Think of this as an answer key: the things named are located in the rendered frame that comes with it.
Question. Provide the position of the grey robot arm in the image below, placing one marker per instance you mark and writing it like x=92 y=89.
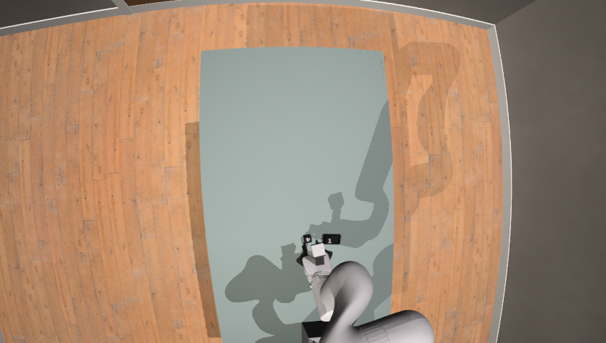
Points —
x=352 y=287

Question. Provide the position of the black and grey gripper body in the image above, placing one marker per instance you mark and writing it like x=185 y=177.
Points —
x=310 y=268

